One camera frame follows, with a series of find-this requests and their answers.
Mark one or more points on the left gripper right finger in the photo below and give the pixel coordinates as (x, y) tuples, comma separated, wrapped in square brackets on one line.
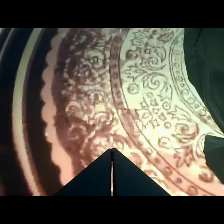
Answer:
[(128, 180)]

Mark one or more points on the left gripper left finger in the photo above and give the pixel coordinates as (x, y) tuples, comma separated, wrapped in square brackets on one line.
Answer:
[(96, 180)]

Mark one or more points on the brown trousers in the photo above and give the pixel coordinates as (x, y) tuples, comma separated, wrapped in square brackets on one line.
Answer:
[(208, 66)]

